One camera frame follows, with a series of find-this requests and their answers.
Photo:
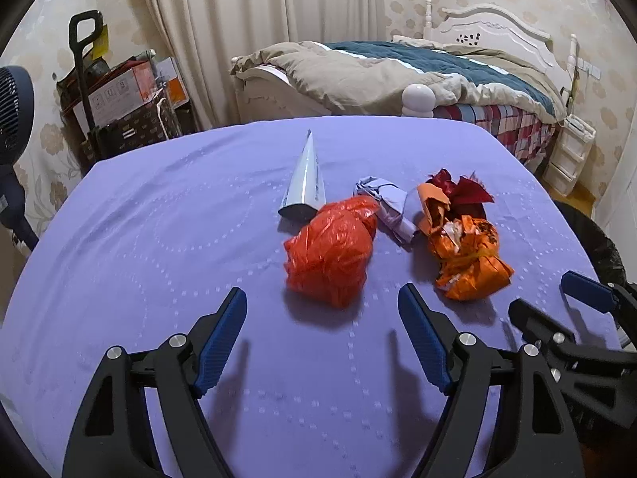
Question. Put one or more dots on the beige pillow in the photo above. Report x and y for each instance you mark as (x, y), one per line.
(413, 41)

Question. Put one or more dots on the orange-red plastic bag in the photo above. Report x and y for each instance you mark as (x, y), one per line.
(331, 254)

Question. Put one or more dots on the teal and beige quilt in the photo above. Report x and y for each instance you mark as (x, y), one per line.
(358, 74)

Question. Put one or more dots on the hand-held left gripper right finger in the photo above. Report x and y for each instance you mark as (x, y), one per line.
(423, 338)

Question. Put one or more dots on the orange and white box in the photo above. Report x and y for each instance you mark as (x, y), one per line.
(171, 82)

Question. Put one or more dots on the white plastic drawer unit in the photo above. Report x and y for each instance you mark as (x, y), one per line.
(570, 154)

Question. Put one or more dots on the purple paper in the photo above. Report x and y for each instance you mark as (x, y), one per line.
(390, 206)

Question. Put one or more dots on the bin with black bag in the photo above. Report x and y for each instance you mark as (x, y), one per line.
(597, 244)

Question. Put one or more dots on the purple cloth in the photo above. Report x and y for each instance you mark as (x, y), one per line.
(174, 239)

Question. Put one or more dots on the plaid bedsheet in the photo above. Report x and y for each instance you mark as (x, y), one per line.
(517, 129)

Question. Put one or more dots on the cardboard box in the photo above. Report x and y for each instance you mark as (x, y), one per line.
(114, 89)

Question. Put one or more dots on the black hand trolley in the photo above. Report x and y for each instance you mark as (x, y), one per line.
(82, 84)

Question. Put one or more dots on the dark red wrapper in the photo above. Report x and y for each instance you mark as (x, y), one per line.
(468, 189)

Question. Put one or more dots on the dark blue fan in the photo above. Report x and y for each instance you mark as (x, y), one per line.
(15, 109)

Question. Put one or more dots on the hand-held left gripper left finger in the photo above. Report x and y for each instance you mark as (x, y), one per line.
(224, 338)

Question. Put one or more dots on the white wall socket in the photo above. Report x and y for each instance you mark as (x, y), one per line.
(591, 68)

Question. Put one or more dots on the white sliding door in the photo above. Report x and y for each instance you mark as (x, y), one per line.
(619, 184)

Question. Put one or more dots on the orange foil wrapper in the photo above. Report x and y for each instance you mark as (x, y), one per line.
(468, 259)

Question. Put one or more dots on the white wooden bed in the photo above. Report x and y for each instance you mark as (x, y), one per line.
(497, 27)

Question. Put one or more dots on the beige curtain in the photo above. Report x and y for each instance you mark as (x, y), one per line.
(259, 35)

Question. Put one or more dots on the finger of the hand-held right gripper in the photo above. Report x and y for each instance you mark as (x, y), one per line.
(540, 326)
(589, 291)

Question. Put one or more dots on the brown patterned bag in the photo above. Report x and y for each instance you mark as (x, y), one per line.
(139, 124)

